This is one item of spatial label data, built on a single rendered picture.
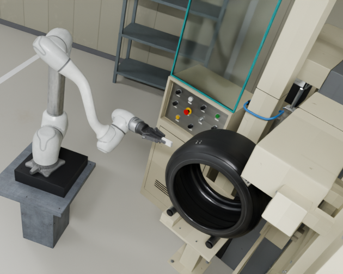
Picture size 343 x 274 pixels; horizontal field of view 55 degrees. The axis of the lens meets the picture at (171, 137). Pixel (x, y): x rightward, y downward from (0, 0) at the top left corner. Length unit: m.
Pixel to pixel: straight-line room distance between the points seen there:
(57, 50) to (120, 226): 1.63
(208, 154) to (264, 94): 0.42
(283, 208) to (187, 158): 0.72
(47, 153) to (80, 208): 0.98
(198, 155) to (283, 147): 0.57
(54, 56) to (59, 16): 3.59
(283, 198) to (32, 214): 1.92
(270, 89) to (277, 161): 0.68
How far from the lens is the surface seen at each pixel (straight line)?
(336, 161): 1.19
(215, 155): 1.55
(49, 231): 2.62
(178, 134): 2.51
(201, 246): 1.97
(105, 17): 5.08
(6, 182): 2.35
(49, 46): 1.85
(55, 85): 2.12
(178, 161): 1.66
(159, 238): 2.92
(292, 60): 1.62
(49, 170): 2.24
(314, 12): 1.57
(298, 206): 1.01
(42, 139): 2.12
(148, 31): 4.58
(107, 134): 1.93
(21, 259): 2.78
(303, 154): 1.13
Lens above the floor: 2.38
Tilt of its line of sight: 38 degrees down
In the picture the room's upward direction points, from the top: 16 degrees clockwise
